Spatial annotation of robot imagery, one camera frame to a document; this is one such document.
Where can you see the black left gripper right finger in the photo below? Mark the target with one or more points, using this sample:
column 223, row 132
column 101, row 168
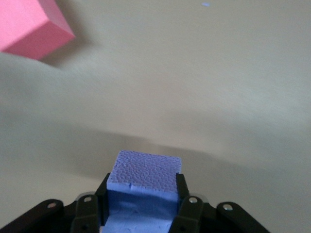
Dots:
column 194, row 216

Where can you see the red foam cube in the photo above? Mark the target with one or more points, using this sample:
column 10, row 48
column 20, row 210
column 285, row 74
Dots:
column 29, row 29

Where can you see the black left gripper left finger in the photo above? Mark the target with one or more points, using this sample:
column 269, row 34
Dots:
column 80, row 213

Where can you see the table cover sheet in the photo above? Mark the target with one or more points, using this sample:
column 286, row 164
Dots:
column 194, row 85

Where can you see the purple foam cube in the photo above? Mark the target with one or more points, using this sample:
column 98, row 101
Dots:
column 145, row 174

